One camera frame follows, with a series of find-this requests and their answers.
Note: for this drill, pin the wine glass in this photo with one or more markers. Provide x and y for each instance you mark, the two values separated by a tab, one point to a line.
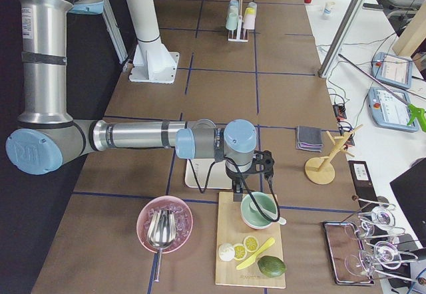
384	255
379	222

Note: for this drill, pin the black box with label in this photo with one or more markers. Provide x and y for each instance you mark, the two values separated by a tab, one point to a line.
362	180

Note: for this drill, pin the wooden mug tree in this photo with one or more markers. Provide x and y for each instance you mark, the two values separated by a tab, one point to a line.
319	170

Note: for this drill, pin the metal ice scoop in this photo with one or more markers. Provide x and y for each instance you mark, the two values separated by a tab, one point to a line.
161	233

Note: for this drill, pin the white wire cup rack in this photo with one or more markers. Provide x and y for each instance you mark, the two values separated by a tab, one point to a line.
238	35

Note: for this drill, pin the far teach pendant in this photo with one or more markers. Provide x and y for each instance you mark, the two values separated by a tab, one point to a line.
393	70

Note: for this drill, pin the near teach pendant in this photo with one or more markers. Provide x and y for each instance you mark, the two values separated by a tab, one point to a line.
388	112

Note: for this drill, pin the black glass rack tray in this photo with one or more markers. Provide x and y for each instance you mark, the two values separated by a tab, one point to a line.
341	243

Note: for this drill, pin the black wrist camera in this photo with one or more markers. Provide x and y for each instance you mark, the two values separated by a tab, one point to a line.
263	162

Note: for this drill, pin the green ceramic bowl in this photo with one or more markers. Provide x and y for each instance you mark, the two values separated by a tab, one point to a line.
252	217

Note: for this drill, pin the wooden cutting board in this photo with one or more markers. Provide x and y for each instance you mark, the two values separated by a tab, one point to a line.
232	229

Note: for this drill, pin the green avocado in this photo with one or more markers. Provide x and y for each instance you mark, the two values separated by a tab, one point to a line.
271	266

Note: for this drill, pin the pink cup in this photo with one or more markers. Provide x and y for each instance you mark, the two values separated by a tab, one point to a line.
249	18

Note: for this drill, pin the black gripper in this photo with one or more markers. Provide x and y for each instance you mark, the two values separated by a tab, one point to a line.
238	176

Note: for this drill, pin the aluminium frame post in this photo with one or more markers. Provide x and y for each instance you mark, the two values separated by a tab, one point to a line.
342	31

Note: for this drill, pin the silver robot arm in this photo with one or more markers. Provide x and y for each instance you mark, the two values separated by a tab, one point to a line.
48	136

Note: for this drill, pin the teach pendant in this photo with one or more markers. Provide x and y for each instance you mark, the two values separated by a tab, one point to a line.
393	70
388	112

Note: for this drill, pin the paper cup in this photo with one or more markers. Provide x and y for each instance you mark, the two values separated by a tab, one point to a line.
328	7

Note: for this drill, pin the beige rabbit tray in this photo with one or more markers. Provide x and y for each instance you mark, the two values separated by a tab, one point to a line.
218	178

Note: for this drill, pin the white lemon end piece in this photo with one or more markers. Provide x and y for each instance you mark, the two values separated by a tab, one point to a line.
226	252

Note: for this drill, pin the pink ice bowl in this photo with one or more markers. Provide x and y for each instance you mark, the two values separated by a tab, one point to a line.
183	219

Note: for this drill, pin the white ceramic spoon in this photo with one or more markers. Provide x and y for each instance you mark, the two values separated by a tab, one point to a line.
256	206

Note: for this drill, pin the yellow plastic knife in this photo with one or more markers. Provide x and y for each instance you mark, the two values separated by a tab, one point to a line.
251	260

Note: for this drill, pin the folded grey cloth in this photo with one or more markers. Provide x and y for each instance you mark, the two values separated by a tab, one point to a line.
309	139

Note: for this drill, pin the lemon slice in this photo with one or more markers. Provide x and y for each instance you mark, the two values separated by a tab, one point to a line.
251	243
240	251

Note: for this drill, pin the green cup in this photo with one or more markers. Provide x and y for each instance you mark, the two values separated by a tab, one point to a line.
232	21

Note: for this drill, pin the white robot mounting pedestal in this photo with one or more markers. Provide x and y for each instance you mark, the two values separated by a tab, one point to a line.
152	61

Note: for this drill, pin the green handled reacher stick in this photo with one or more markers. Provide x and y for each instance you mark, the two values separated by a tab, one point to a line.
416	112

